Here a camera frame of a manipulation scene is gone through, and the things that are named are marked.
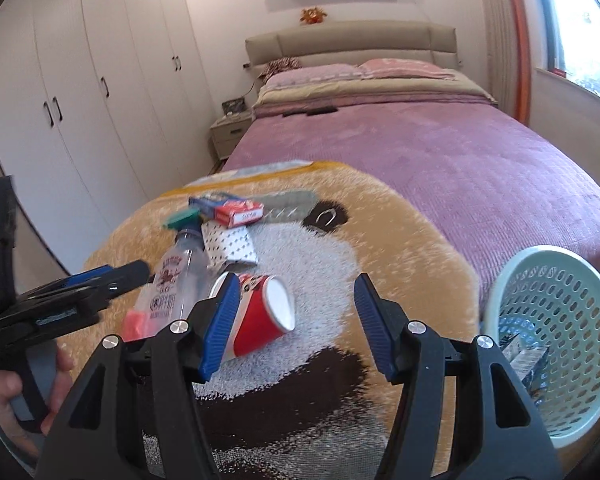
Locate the silver foil packet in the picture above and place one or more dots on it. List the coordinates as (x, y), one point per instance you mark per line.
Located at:
(527, 360)

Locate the pink plastic wrapper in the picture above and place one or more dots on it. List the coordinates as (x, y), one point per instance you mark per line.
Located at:
(136, 326)

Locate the beige folded duvet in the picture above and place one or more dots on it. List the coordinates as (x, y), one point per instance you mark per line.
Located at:
(370, 92)

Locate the pink bedspread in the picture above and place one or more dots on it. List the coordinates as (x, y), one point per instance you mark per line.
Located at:
(430, 160)

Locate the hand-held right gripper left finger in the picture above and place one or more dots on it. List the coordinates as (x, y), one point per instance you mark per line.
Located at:
(222, 325)

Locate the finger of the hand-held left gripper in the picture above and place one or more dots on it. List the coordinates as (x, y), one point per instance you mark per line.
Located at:
(130, 275)
(87, 275)

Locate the green plastic cap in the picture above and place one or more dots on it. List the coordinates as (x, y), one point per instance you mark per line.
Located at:
(182, 219)

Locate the pink pillow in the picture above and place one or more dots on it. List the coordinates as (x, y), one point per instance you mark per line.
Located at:
(405, 67)

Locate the printed bear blanket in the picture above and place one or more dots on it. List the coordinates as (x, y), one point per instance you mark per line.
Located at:
(320, 260)

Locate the patterned dark cloth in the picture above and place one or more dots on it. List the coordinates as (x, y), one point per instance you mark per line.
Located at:
(281, 66)

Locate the small picture frame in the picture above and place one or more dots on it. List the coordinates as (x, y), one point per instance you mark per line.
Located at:
(234, 106)

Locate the beige padded headboard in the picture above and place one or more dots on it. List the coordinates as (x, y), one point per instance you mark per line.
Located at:
(355, 40)

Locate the person's left hand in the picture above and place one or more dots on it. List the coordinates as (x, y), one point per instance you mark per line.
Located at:
(1, 390)

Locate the blue cardboard box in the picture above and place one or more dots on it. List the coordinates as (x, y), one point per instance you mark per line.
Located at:
(207, 205)

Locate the window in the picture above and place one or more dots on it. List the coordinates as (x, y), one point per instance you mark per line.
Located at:
(585, 25)

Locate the white wardrobe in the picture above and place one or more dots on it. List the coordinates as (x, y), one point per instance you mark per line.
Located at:
(80, 85)

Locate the mauve pillow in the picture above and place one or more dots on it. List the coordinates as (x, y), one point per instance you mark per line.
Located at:
(315, 75)

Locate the clear plastic bottle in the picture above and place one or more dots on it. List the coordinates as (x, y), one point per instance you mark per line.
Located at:
(180, 280)

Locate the red cardboard box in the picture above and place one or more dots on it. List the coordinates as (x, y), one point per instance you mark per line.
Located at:
(240, 212)

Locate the light green plastic basket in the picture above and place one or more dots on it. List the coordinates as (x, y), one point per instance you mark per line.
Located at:
(580, 310)

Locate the white dotted carton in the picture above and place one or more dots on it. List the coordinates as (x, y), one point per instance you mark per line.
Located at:
(227, 245)

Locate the orange plush toy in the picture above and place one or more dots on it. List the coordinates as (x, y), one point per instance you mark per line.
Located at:
(313, 15)

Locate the beige nightstand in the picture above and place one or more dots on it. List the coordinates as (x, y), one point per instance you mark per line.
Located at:
(227, 135)

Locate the white and orange curtain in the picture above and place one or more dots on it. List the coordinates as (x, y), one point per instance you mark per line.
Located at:
(505, 35)

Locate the red paper cup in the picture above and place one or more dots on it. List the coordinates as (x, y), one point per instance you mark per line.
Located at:
(260, 325)

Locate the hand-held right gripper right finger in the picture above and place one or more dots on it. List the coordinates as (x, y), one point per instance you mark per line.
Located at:
(372, 330)

